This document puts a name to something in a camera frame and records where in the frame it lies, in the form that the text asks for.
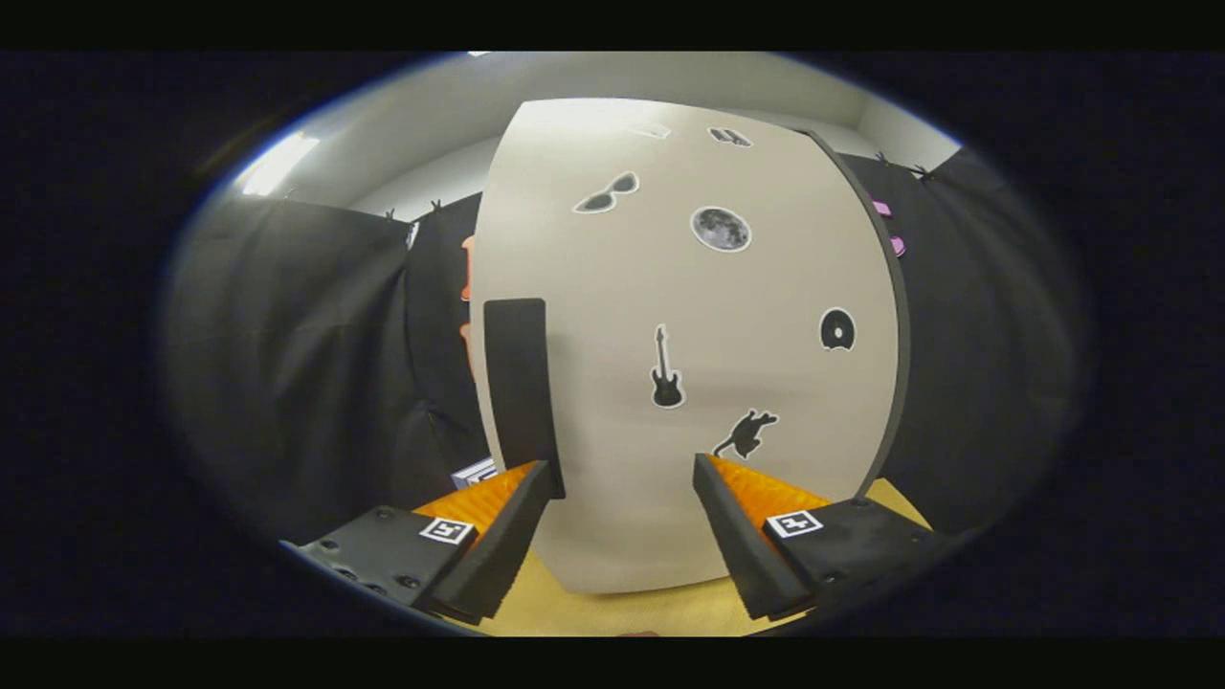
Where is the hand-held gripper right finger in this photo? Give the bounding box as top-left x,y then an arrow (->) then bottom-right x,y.
692,453 -> 950,621

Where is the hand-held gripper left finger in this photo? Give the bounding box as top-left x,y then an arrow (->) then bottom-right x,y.
279,459 -> 556,626

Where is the black door handle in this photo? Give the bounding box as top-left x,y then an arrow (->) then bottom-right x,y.
482,297 -> 567,500

